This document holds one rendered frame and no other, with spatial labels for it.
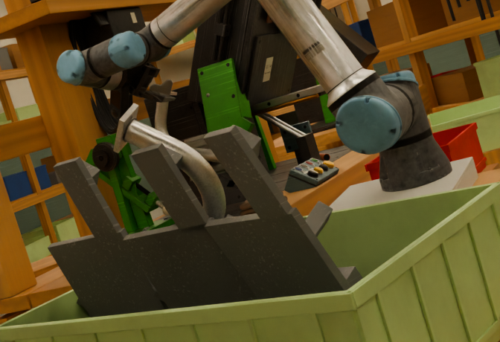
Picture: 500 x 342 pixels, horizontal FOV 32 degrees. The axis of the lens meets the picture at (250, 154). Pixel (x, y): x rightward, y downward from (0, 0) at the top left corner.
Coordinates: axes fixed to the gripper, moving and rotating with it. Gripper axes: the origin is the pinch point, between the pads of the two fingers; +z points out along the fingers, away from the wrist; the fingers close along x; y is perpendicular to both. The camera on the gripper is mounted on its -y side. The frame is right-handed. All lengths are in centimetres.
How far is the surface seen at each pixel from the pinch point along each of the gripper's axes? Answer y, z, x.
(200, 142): -11.3, 23.6, -3.4
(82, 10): 7.5, -7.2, 28.7
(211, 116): -2.8, 21.6, -3.9
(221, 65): 10.4, 21.7, 1.1
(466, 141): 27, 37, -64
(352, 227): 17, -56, -83
